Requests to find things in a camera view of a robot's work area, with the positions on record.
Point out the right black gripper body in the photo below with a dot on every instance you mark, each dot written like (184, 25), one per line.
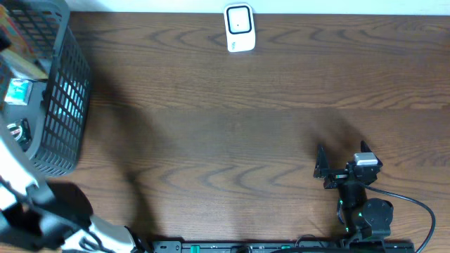
(337, 177)

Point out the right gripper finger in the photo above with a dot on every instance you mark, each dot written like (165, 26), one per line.
(364, 147)
(322, 167)

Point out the dark green round-label box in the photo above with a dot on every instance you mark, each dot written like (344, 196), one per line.
(20, 130)

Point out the teal tissue pack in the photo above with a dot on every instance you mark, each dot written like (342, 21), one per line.
(19, 91)

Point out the cream snack bag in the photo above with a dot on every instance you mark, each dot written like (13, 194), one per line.
(17, 53)

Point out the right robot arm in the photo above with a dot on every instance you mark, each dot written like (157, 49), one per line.
(367, 220)

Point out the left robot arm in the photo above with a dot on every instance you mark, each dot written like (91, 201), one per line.
(37, 214)

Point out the white barcode scanner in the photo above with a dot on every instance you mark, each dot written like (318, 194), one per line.
(240, 28)

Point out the grey plastic mesh basket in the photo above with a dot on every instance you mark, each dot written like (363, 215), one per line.
(57, 108)

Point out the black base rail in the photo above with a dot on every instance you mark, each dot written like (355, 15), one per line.
(308, 245)

